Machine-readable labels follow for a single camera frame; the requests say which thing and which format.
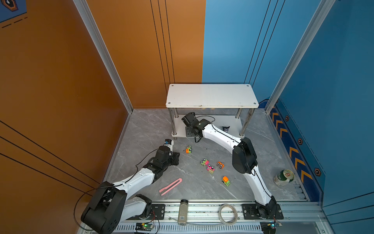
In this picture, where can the orange green toy car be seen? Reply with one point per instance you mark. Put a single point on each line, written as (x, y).
(189, 149)

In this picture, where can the pink plastic tongs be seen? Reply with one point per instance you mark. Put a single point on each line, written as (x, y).
(170, 187)

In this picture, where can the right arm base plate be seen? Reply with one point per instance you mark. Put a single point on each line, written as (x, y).
(254, 211)

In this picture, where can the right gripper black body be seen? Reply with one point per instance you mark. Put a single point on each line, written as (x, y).
(188, 132)

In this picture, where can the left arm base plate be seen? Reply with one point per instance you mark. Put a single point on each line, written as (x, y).
(157, 209)

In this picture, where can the white two-tier shelf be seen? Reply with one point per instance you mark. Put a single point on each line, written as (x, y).
(212, 96)

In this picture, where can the right circuit board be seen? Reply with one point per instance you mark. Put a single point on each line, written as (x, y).
(270, 228)

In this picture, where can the orange green toy truck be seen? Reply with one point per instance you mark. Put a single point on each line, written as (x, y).
(226, 181)

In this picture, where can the circuit board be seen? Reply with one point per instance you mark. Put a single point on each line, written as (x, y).
(270, 228)
(144, 228)

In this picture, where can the tape roll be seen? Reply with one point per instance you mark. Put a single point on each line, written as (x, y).
(283, 178)

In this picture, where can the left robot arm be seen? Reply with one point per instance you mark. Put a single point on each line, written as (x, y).
(113, 203)

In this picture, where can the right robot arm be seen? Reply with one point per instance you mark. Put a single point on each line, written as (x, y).
(244, 160)

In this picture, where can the black purple robot toy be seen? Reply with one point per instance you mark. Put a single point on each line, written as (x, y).
(226, 128)

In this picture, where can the left circuit board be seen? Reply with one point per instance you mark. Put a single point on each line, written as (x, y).
(144, 228)

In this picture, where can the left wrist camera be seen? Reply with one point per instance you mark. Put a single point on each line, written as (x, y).
(169, 143)

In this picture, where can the clear plastic bottle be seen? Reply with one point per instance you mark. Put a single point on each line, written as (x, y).
(183, 212)

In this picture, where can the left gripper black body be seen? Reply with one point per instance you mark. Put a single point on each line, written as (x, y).
(172, 160)

